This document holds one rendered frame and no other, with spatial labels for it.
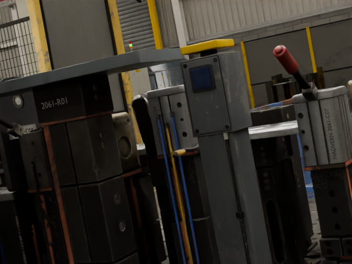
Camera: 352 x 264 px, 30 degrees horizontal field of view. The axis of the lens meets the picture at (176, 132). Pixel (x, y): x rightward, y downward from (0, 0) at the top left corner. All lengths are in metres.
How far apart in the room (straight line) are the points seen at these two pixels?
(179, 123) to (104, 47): 3.86
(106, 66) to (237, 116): 0.21
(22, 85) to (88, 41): 3.75
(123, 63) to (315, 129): 0.32
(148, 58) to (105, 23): 4.10
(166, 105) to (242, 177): 0.26
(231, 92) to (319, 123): 0.18
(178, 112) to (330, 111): 0.26
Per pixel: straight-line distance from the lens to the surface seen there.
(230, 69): 0.94
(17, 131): 1.30
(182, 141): 1.14
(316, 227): 1.73
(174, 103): 1.14
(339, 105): 1.06
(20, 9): 9.27
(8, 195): 1.34
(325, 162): 1.05
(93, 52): 4.85
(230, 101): 0.92
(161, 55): 1.00
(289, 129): 1.18
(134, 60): 0.95
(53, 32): 4.54
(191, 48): 0.94
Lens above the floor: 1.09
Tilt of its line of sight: 3 degrees down
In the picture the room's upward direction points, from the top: 10 degrees counter-clockwise
